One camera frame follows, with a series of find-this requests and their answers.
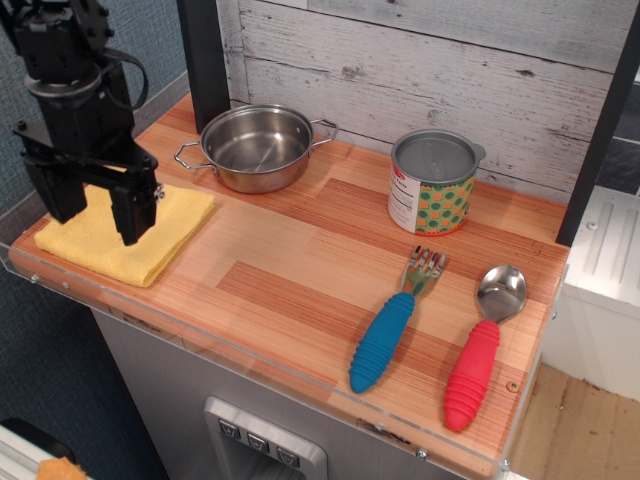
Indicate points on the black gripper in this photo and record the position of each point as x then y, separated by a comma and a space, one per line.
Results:
88, 140

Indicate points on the dark vertical post right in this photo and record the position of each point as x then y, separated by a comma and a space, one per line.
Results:
611, 112

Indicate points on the orange object bottom left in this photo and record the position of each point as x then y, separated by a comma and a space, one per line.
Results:
60, 469

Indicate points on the yellow towel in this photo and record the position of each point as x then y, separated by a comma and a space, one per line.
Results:
90, 240

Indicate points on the white black device bottom left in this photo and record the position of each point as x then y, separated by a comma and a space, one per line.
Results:
24, 446

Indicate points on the red handled spoon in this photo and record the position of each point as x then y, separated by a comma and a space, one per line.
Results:
501, 295

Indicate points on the blue handled fork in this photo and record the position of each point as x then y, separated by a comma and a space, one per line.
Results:
377, 347

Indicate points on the dark vertical post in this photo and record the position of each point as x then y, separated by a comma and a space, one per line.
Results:
611, 112
204, 54

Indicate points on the silver dispenser button panel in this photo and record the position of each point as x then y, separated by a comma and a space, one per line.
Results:
249, 447

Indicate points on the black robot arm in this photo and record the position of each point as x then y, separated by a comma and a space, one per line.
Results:
64, 48

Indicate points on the clear acrylic edge guard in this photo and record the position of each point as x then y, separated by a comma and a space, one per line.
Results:
250, 350

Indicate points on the white appliance at right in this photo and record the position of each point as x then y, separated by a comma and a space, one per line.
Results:
593, 333

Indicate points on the dark vertical post left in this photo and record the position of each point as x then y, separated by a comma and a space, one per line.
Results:
204, 54

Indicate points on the patterned tin can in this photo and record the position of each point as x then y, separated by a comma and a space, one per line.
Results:
432, 180

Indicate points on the stainless steel pot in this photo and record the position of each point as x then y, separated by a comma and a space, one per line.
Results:
257, 149

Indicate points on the grey toy kitchen cabinet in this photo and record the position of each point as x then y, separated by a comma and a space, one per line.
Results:
165, 400

